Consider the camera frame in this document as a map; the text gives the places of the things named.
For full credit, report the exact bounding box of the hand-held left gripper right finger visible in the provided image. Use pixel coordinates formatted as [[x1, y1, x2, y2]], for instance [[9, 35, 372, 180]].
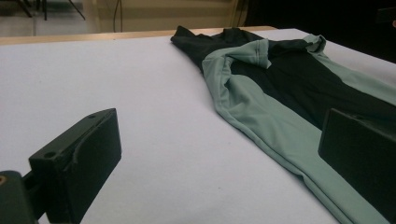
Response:
[[318, 107, 396, 223]]

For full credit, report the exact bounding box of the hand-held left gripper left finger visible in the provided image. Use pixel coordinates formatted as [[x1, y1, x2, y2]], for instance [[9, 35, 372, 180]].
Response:
[[29, 107, 122, 224]]

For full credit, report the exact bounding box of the black and green t-shirt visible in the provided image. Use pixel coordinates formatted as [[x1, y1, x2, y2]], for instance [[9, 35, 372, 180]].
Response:
[[170, 25, 396, 224]]

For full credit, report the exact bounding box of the black metal stand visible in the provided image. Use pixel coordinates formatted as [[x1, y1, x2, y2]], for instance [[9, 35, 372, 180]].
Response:
[[13, 0, 87, 21]]

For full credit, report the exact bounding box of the light wooden shelf unit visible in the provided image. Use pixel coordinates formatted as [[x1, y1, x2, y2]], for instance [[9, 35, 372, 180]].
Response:
[[83, 0, 242, 33]]

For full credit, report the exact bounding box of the black hanging cable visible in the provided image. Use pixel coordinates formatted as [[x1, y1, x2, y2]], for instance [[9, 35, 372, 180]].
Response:
[[112, 0, 123, 34]]

